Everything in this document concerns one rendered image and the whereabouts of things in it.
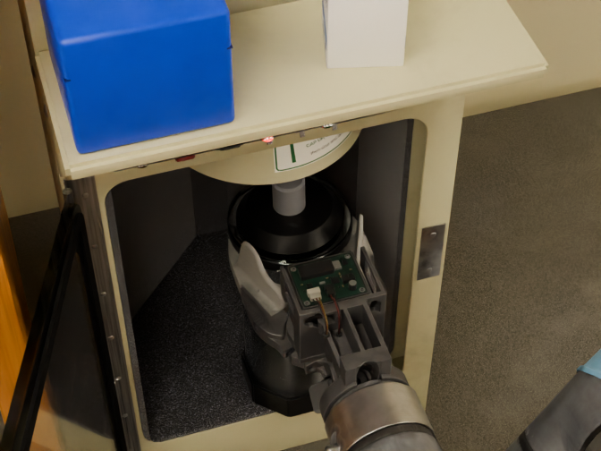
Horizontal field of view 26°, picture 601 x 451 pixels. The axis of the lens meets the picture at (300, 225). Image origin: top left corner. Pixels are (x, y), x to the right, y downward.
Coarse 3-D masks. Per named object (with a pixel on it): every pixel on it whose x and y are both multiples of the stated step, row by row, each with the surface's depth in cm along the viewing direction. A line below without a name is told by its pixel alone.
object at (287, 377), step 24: (240, 192) 114; (336, 192) 114; (240, 240) 110; (336, 240) 110; (288, 264) 108; (288, 312) 114; (264, 360) 120; (288, 360) 119; (264, 384) 123; (288, 384) 122; (312, 384) 122
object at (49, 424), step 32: (64, 224) 92; (64, 320) 92; (32, 352) 84; (64, 352) 92; (96, 352) 104; (64, 384) 93; (96, 384) 104; (64, 416) 94; (96, 416) 105; (0, 448) 79; (32, 448) 85; (64, 448) 94; (96, 448) 106
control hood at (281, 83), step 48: (432, 0) 89; (480, 0) 89; (240, 48) 86; (288, 48) 86; (432, 48) 86; (480, 48) 86; (528, 48) 86; (48, 96) 83; (240, 96) 83; (288, 96) 83; (336, 96) 83; (384, 96) 83; (432, 96) 84; (144, 144) 80; (192, 144) 80
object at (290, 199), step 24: (264, 192) 112; (288, 192) 108; (312, 192) 112; (240, 216) 111; (264, 216) 110; (288, 216) 110; (312, 216) 110; (336, 216) 111; (264, 240) 109; (288, 240) 109; (312, 240) 109
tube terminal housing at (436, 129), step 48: (240, 0) 88; (288, 0) 89; (48, 144) 101; (288, 144) 100; (432, 144) 105; (432, 192) 109; (432, 288) 119; (432, 336) 125; (240, 432) 127; (288, 432) 129
